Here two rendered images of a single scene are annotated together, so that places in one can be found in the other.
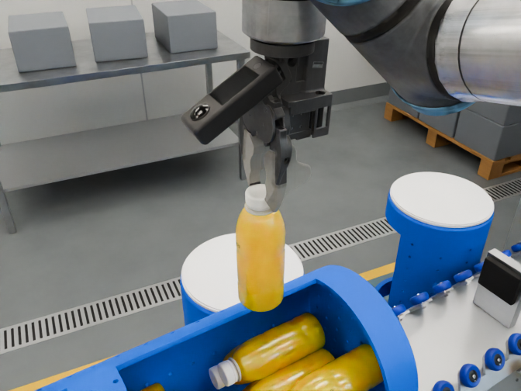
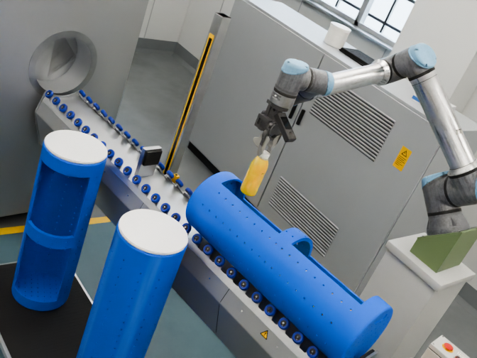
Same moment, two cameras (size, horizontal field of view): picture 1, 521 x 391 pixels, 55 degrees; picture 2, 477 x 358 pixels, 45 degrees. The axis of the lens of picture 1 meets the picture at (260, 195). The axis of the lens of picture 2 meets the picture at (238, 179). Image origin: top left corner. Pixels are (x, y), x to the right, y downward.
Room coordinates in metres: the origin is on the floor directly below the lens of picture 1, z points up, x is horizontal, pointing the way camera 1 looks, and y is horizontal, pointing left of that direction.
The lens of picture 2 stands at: (1.40, 1.86, 2.34)
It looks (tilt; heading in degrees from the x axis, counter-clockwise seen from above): 27 degrees down; 247
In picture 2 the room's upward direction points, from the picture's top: 22 degrees clockwise
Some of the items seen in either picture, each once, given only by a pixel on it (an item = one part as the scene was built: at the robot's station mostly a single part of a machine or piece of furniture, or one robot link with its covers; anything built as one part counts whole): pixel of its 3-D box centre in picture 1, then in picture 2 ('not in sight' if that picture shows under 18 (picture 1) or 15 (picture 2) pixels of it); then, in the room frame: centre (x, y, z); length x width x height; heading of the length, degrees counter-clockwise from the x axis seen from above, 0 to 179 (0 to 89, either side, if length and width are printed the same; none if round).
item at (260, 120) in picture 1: (284, 88); (272, 117); (0.56, -0.03, 1.58); 0.09 x 0.08 x 0.12; 120
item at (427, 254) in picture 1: (414, 311); (57, 224); (1.18, -0.51, 0.59); 0.28 x 0.28 x 0.88
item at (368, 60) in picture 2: not in sight; (362, 58); (-0.70, -1.81, 1.46); 0.32 x 0.23 x 0.04; 115
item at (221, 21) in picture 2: not in sight; (172, 164); (0.64, -0.85, 0.85); 0.06 x 0.06 x 1.70; 31
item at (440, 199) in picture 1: (440, 197); (76, 146); (1.18, -0.51, 1.03); 0.28 x 0.28 x 0.01
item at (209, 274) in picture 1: (242, 270); (153, 231); (0.87, 0.04, 1.03); 0.28 x 0.28 x 0.01
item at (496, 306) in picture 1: (499, 289); (148, 162); (0.84, -0.54, 1.00); 0.10 x 0.04 x 0.15; 31
